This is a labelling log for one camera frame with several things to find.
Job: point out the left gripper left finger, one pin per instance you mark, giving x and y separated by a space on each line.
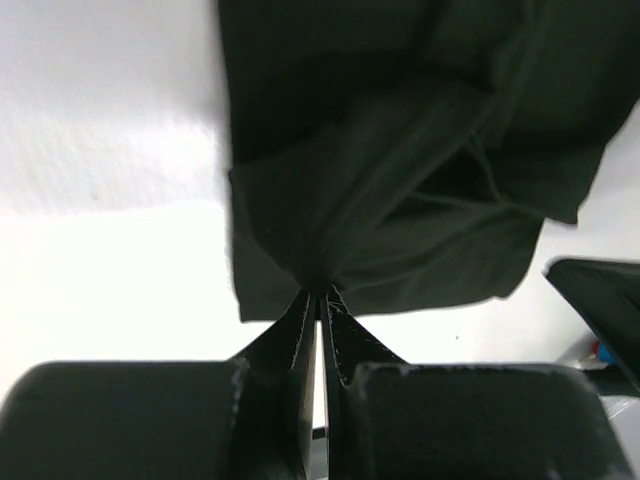
247 417

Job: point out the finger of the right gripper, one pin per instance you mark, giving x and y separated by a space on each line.
606 296

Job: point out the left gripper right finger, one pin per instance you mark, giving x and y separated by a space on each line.
389 419

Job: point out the black t shirt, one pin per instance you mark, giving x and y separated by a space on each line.
408 153

